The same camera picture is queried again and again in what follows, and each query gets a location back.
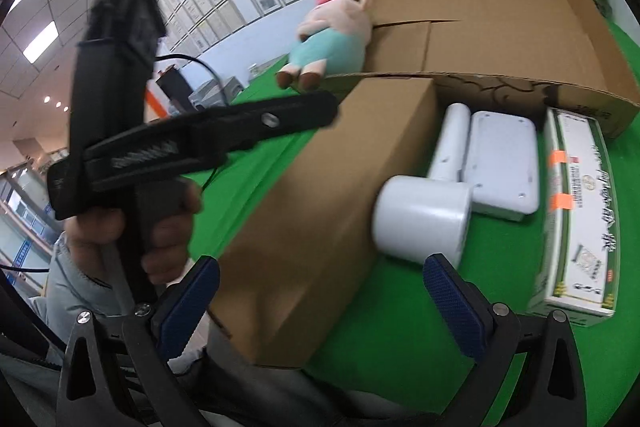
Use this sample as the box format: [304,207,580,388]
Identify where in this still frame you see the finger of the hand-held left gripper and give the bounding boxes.
[83,89,340,188]

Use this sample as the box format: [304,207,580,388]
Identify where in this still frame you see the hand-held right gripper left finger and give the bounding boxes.
[56,255,221,427]

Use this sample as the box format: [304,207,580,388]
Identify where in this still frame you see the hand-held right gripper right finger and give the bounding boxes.
[422,253,587,427]

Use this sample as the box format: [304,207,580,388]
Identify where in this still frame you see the white hair dryer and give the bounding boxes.
[371,103,475,264]

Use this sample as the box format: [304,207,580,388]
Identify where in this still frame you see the long brown cardboard box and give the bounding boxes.
[205,74,441,368]

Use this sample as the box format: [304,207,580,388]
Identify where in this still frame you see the white plastic case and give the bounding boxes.
[462,110,541,222]

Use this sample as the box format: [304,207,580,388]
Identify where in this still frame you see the large cardboard box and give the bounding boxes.
[320,0,640,140]

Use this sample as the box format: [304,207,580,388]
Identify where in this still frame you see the person's left forearm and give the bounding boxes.
[44,229,148,348]

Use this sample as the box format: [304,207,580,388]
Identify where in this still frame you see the person's left hand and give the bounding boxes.
[66,182,204,288]

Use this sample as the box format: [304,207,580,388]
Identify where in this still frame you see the black box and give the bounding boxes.
[155,67,193,108]

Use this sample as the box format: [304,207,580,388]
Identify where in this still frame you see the green table cloth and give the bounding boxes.
[197,19,640,427]

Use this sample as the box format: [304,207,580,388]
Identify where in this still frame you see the plush toy with teal body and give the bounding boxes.
[276,0,375,90]

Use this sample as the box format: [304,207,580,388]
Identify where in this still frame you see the person's dark clothing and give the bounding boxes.
[175,322,351,427]

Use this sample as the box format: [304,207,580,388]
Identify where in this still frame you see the green and white tea box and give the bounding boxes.
[526,107,617,318]

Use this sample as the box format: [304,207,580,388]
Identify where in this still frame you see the black cable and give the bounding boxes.
[152,53,226,194]

